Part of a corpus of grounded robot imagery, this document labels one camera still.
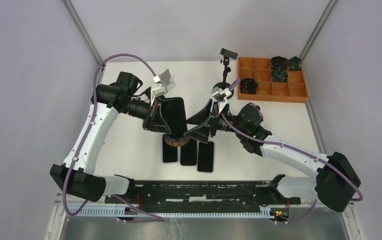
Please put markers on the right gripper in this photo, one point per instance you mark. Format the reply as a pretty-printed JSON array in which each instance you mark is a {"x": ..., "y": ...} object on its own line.
[{"x": 201, "y": 132}]

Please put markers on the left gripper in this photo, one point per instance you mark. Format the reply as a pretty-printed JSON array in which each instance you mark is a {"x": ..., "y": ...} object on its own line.
[{"x": 160, "y": 125}]

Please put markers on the round wooden phone stand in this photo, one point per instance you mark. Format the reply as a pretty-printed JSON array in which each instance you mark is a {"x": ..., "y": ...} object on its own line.
[{"x": 175, "y": 142}]

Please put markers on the black phone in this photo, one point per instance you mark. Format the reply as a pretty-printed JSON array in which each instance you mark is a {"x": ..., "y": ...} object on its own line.
[{"x": 189, "y": 153}]

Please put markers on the purple case phone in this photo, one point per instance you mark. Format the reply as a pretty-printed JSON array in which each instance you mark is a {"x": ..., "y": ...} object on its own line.
[{"x": 170, "y": 154}]

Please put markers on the silver folding phone stand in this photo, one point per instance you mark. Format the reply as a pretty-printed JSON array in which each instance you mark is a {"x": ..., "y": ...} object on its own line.
[{"x": 167, "y": 80}]

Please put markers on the black lens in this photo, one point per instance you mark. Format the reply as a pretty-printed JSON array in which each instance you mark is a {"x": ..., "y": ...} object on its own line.
[{"x": 248, "y": 86}]

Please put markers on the black tall round-base stand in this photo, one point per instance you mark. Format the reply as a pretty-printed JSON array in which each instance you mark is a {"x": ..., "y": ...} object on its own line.
[{"x": 224, "y": 85}]

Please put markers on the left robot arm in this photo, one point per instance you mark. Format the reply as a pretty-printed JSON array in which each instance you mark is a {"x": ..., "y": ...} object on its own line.
[{"x": 75, "y": 176}]

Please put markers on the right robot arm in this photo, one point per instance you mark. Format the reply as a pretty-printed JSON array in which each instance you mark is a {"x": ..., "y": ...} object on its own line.
[{"x": 330, "y": 179}]

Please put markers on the orange compartment tray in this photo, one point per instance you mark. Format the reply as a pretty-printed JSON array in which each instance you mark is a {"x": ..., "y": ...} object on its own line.
[{"x": 294, "y": 90}]

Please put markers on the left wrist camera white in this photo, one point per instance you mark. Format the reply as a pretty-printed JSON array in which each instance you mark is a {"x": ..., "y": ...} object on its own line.
[{"x": 158, "y": 89}]

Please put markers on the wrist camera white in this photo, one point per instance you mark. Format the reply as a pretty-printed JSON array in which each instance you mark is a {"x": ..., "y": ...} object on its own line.
[
  {"x": 158, "y": 89},
  {"x": 221, "y": 97}
]

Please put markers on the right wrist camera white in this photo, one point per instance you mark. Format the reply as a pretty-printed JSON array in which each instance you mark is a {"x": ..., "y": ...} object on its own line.
[{"x": 221, "y": 97}]

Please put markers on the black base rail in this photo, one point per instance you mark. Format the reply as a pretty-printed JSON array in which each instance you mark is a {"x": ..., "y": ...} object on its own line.
[{"x": 197, "y": 197}]

